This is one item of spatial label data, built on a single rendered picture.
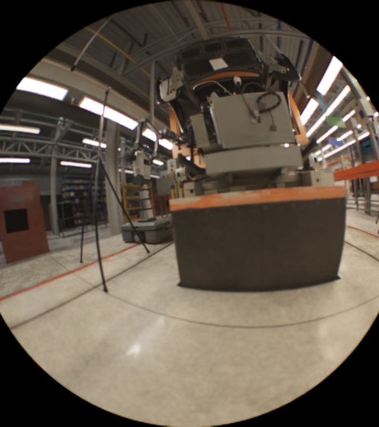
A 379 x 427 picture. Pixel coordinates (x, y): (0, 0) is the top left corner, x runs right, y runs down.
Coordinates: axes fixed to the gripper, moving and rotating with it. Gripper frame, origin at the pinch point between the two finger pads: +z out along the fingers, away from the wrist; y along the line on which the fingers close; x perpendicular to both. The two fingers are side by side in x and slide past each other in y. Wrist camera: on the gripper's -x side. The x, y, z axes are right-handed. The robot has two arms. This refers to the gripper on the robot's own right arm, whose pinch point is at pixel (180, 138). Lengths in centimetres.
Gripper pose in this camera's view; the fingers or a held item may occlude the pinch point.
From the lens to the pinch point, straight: 179.7
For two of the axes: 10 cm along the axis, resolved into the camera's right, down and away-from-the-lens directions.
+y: -0.1, -10.0, 0.6
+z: 9.5, 0.1, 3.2
